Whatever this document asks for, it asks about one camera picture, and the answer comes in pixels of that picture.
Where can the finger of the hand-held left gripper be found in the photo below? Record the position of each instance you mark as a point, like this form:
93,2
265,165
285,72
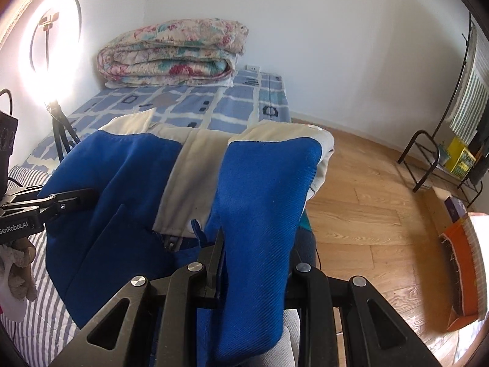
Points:
72,198

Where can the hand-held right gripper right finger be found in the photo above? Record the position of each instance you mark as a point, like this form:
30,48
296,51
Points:
305,286

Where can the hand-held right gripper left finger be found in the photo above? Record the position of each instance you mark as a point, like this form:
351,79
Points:
214,263

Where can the beige and blue jacket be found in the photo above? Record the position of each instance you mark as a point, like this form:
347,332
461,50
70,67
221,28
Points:
263,198

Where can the black metal clothes rack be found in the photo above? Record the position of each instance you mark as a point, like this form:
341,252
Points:
418,133

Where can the dark hanging clothes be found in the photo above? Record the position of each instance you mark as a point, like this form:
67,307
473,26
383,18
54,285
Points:
482,153

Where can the person's left hand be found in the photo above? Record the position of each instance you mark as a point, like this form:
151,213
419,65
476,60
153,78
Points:
15,275

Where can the blue white striped quilt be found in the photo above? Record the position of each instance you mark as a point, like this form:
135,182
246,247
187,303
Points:
42,313

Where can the purple box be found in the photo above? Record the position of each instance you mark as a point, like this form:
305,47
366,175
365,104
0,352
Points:
454,208

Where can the folded floral blanket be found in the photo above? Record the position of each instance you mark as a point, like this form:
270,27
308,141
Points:
172,53

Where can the yellow box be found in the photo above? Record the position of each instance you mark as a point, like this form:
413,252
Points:
460,156

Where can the green striped cloth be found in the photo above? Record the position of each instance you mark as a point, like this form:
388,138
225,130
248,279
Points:
472,99

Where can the white wall socket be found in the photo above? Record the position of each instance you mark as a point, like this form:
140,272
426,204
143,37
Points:
252,68

